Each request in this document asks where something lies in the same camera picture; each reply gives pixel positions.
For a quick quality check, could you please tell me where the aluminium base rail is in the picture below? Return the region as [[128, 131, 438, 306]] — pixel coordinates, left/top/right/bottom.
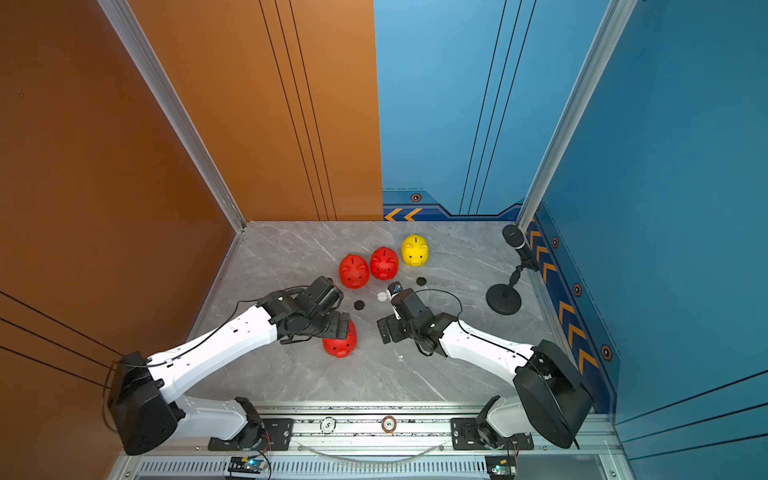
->
[[108, 402, 633, 479]]

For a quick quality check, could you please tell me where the green circuit board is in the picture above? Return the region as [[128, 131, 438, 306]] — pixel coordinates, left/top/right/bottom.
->
[[227, 456, 270, 476], [484, 456, 517, 480]]

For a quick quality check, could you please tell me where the green circuit board left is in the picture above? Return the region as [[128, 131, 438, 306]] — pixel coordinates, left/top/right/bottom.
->
[[227, 456, 270, 476]]

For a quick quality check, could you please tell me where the yellow piggy bank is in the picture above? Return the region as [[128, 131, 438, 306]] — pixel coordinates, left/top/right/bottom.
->
[[401, 234, 429, 267]]

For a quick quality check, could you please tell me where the aluminium corner post right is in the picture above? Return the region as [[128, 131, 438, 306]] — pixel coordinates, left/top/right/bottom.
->
[[517, 0, 637, 232]]

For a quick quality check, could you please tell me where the aluminium corner post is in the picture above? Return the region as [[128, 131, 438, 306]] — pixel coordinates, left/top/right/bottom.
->
[[517, 0, 637, 232], [98, 0, 246, 234]]

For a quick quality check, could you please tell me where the aluminium corner post left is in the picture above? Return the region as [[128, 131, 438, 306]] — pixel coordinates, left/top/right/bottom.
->
[[98, 0, 246, 234]]

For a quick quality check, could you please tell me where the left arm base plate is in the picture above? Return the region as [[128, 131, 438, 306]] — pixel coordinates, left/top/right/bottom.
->
[[207, 418, 294, 452]]

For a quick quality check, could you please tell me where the red piggy bank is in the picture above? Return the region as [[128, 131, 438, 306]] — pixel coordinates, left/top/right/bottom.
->
[[322, 320, 358, 359], [369, 247, 399, 281], [339, 254, 370, 290]]

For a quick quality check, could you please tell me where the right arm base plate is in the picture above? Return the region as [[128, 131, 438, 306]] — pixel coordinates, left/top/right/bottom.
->
[[450, 418, 534, 451]]

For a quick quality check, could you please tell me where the green circuit board right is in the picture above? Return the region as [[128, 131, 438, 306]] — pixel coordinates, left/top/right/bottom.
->
[[484, 456, 517, 480]]

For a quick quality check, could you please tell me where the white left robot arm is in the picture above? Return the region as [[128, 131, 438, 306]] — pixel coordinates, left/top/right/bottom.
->
[[105, 276, 350, 456]]

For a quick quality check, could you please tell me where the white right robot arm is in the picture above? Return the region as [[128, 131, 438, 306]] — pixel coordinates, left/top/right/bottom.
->
[[377, 282, 594, 449]]

